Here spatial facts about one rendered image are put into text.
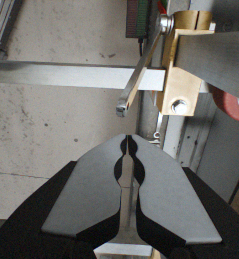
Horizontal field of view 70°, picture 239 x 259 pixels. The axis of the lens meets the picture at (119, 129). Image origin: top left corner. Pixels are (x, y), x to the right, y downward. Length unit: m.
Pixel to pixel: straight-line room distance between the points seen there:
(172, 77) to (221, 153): 0.36
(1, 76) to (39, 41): 0.92
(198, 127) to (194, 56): 0.43
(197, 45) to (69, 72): 0.17
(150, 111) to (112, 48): 0.73
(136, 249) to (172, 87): 0.26
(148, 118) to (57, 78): 0.26
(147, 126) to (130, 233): 0.26
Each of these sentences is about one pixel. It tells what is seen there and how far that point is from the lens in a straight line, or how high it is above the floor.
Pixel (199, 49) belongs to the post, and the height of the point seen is 0.95.
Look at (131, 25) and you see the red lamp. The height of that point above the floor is 0.70.
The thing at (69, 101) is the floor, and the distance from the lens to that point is 1.24.
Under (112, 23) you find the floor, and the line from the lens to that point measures 1.12.
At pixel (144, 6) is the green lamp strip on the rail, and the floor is 0.70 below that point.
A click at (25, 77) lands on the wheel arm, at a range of 0.30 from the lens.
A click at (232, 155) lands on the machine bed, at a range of 0.53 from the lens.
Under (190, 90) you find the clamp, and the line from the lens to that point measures 0.27.
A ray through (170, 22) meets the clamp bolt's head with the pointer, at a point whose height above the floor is 0.86.
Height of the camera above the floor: 1.12
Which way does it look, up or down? 62 degrees down
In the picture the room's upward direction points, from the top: 175 degrees counter-clockwise
